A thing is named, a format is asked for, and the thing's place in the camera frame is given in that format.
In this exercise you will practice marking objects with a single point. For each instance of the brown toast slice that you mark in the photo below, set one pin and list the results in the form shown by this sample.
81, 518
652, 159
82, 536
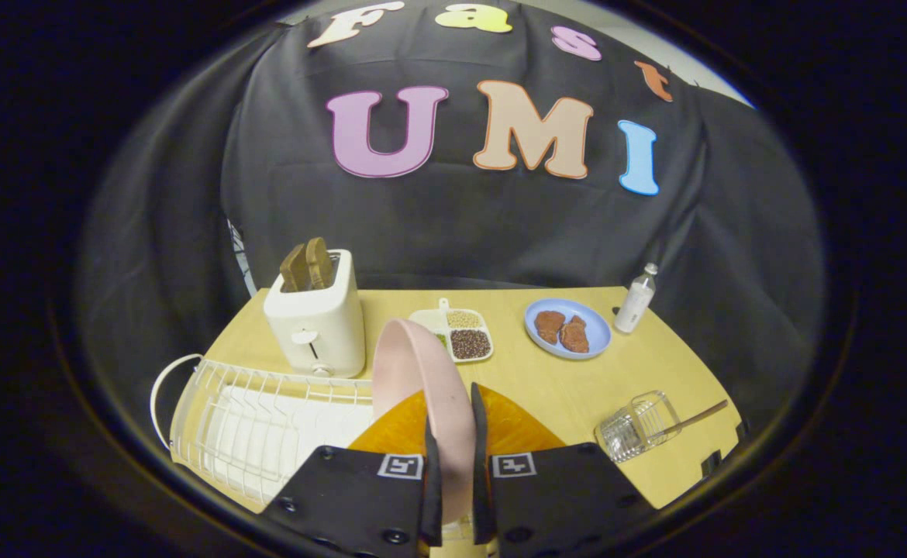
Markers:
294, 270
319, 262

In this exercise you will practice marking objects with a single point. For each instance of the small white bottle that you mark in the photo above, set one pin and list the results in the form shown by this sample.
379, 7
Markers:
635, 304

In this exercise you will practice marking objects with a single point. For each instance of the dark beans pile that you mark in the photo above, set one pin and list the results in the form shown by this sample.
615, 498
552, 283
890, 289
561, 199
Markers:
470, 343

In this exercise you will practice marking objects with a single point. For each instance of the brown meat piece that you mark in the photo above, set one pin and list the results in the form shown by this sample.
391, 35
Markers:
549, 325
575, 335

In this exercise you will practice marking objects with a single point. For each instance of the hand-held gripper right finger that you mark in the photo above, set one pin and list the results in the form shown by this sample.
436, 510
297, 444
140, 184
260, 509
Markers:
481, 480

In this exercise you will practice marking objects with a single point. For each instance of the pink plate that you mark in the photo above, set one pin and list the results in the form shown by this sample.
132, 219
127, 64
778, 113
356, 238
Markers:
419, 364

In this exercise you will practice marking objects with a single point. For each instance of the black table clamp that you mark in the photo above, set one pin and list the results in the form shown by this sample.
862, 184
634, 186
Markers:
710, 463
742, 432

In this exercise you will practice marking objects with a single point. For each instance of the beige beans pile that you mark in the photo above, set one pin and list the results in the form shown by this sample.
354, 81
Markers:
463, 318

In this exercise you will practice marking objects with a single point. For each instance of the wooden spoon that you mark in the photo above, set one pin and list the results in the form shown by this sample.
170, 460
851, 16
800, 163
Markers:
698, 415

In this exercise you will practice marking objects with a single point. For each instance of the clear basket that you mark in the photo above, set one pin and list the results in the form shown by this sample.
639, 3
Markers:
636, 426

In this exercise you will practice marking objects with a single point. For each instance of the black backdrop cloth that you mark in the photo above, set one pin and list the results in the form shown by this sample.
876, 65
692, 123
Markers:
461, 225

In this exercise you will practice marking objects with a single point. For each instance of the blue plate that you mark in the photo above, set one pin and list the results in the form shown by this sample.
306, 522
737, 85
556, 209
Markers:
597, 329

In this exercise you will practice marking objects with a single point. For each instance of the cream toaster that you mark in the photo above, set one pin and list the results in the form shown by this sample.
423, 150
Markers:
322, 325

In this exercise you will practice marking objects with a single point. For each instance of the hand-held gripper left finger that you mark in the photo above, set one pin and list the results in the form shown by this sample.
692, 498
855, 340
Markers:
432, 496

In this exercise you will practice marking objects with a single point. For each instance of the divided white snack dish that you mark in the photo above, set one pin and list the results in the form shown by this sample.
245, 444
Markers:
430, 319

